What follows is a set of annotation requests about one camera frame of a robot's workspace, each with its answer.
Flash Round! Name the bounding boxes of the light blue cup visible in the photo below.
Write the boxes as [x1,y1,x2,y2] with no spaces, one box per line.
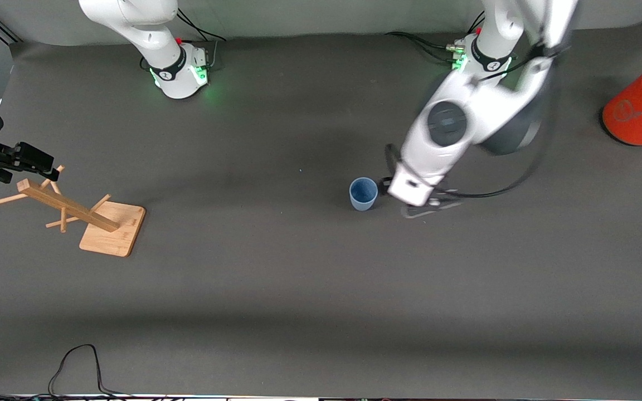
[349,177,379,212]

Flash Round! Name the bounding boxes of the wooden mug tree rack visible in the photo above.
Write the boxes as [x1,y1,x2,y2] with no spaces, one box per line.
[0,165,147,257]

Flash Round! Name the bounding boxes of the orange canister with grey lid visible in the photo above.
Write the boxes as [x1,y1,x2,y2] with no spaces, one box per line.
[601,56,642,147]

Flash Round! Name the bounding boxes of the left arm black hose cable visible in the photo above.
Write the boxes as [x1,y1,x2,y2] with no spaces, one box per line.
[385,50,557,199]

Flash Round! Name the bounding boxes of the dark metal frame rail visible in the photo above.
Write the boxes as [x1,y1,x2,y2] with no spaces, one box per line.
[0,16,22,45]

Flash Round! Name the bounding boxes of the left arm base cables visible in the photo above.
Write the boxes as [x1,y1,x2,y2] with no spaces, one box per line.
[385,31,466,65]

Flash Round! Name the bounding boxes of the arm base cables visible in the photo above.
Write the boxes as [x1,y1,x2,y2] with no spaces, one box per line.
[385,31,466,65]
[176,7,227,43]

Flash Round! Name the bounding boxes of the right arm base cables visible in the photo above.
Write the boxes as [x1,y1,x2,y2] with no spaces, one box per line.
[176,7,227,43]

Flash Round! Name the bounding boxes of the black looped cable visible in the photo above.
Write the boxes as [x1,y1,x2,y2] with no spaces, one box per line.
[47,344,135,399]

